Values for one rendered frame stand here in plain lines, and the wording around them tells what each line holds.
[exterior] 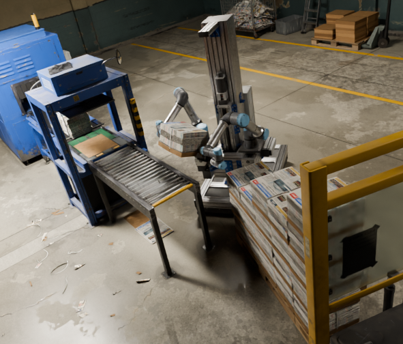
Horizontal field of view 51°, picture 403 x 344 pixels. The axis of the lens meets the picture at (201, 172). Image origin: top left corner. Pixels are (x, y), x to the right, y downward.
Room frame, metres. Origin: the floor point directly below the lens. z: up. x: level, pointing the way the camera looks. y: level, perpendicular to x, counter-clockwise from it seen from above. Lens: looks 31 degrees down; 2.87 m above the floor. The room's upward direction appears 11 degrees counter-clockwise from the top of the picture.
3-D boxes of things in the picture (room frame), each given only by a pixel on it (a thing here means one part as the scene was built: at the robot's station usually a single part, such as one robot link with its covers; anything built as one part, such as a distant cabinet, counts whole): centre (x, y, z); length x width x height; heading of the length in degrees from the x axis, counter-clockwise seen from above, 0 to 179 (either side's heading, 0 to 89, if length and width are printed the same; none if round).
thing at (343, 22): (8.92, -3.65, 0.28); 1.20 x 0.83 x 0.57; 32
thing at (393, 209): (1.61, -0.82, 1.28); 0.57 x 0.01 x 0.65; 104
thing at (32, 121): (5.51, 1.75, 0.75); 1.53 x 0.64 x 0.10; 32
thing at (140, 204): (3.55, 0.84, 0.74); 1.34 x 0.05 x 0.12; 32
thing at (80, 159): (4.55, 1.15, 0.75); 0.70 x 0.65 x 0.10; 32
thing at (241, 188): (2.76, -0.54, 0.42); 1.17 x 0.39 x 0.83; 14
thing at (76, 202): (4.55, 1.15, 0.38); 0.94 x 0.69 x 0.63; 122
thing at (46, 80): (4.55, 1.15, 1.65); 0.60 x 0.45 x 0.20; 122
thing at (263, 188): (2.63, -0.57, 0.95); 0.38 x 0.29 x 0.23; 104
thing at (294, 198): (2.05, -0.71, 0.65); 0.39 x 0.30 x 1.29; 104
